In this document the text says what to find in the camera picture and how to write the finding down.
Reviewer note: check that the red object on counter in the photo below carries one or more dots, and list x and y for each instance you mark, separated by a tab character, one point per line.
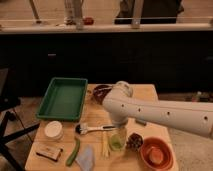
88	21

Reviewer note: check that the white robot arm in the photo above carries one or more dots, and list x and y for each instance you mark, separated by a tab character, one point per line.
192	117

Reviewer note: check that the green cucumber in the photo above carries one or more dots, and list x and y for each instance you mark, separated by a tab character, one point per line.
74	153

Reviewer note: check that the person in dark clothes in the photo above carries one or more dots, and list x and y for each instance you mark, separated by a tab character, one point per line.
153	12

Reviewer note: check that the green plastic tray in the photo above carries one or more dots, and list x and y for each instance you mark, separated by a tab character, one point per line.
63	99

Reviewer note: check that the green cup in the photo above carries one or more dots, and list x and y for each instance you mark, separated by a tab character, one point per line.
117	142

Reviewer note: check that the white round lid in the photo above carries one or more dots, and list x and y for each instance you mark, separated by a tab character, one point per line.
54	130

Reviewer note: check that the orange bowl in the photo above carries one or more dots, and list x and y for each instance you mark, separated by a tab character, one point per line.
156	154

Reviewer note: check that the pale yellow stick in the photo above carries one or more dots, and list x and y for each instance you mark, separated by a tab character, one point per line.
105	146

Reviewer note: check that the light blue cloth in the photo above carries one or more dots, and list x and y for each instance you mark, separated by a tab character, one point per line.
86	159

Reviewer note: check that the dark brown pine cone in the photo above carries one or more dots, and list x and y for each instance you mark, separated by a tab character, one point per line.
134	141

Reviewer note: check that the white dish brush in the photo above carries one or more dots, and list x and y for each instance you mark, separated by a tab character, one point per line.
84	128

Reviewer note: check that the black chair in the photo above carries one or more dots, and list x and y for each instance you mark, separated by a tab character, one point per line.
7	102

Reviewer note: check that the wooden block eraser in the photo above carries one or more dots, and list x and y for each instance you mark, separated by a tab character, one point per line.
50	152

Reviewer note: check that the dark red bowl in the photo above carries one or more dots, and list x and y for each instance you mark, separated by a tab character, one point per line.
100	92

